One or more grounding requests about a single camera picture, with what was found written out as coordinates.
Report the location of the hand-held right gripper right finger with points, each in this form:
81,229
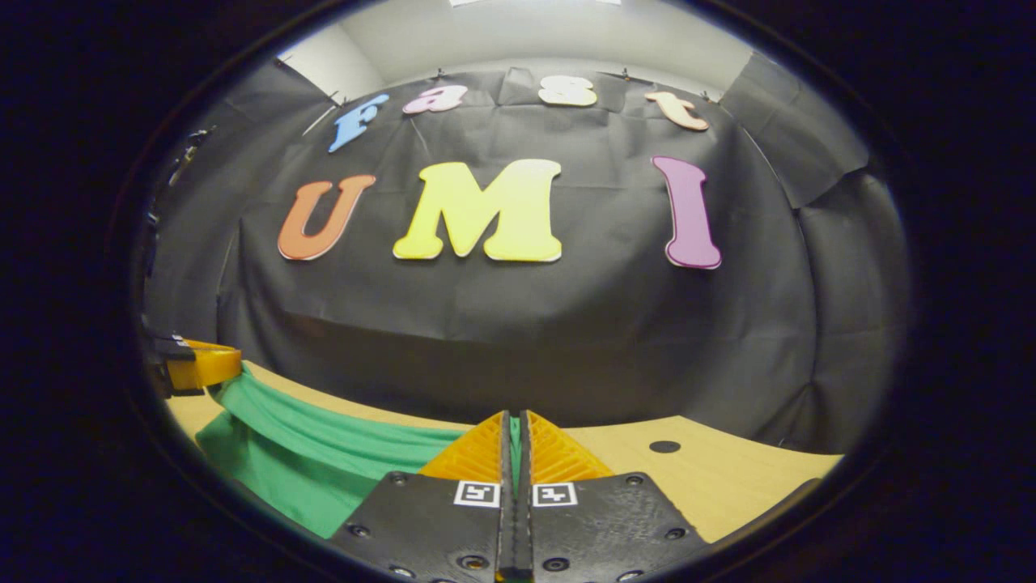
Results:
599,522

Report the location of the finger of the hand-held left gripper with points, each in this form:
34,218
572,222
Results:
202,366

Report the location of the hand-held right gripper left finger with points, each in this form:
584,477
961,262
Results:
437,522

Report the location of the green T-shirt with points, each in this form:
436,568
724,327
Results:
324,461

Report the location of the black backdrop cloth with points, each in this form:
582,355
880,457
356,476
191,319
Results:
566,324

